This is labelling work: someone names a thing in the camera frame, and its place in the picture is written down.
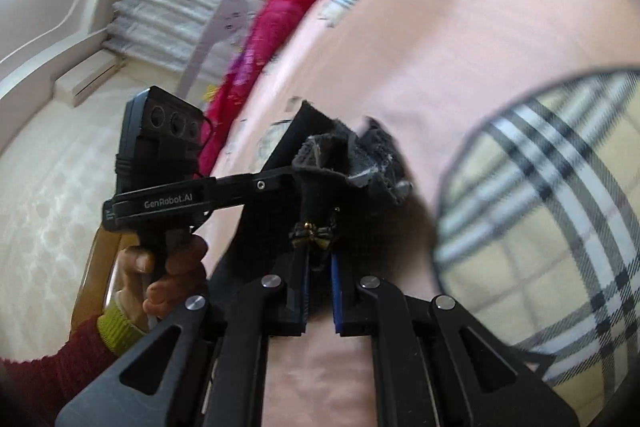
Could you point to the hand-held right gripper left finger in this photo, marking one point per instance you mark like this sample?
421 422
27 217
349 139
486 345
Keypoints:
302 292

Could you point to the red floral blanket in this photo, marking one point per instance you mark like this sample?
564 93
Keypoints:
280 17

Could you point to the grey printed cloth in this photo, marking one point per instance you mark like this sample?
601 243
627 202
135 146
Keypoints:
235 7

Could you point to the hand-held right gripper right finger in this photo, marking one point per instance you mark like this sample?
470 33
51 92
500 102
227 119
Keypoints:
336 292

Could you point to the pink plaid-print bed sheet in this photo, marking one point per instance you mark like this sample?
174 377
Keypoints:
450 107

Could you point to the person's left hand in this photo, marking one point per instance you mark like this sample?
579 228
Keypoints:
160 277

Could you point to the person's left forearm red sleeve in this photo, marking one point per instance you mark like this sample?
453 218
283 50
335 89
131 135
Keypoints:
65 357

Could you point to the stack of white bedding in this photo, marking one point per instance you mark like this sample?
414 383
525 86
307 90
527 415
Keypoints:
165 17

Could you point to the black pants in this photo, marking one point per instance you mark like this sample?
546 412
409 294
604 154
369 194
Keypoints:
320 197

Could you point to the white air conditioner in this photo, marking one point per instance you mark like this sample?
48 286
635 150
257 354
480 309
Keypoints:
87 79

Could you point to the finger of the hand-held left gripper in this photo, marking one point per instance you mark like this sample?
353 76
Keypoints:
255 188

